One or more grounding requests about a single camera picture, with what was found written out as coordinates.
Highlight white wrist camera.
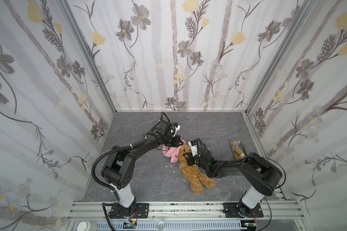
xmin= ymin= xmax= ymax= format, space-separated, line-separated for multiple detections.
xmin=169 ymin=122 xmax=180 ymax=137
xmin=188 ymin=140 xmax=198 ymax=157

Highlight metal tray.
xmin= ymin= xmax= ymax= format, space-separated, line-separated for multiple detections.
xmin=230 ymin=140 xmax=248 ymax=160

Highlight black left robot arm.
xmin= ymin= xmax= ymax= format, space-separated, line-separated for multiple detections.
xmin=101 ymin=119 xmax=183 ymax=208

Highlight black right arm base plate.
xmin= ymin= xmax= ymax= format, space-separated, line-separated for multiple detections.
xmin=223 ymin=202 xmax=264 ymax=218

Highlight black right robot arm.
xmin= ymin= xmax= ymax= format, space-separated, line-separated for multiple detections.
xmin=183 ymin=143 xmax=283 ymax=210

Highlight brown plush teddy bear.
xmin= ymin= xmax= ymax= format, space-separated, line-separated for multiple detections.
xmin=177 ymin=144 xmax=216 ymax=194

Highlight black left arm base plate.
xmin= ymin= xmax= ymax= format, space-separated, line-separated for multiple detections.
xmin=108 ymin=203 xmax=149 ymax=219

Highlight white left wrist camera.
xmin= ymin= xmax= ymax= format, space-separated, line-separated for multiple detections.
xmin=169 ymin=122 xmax=180 ymax=137

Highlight black corrugated cable conduit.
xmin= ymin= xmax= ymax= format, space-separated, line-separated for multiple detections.
xmin=91 ymin=144 xmax=134 ymax=192

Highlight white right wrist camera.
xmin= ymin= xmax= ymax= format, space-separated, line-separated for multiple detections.
xmin=188 ymin=140 xmax=198 ymax=157

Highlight pink bear hoodie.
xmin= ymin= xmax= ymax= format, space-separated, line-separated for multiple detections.
xmin=163 ymin=145 xmax=185 ymax=163

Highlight wooden pieces in tray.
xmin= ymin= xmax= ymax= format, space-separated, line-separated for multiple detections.
xmin=232 ymin=142 xmax=245 ymax=160

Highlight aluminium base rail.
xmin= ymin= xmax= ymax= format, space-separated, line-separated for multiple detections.
xmin=66 ymin=200 xmax=304 ymax=231

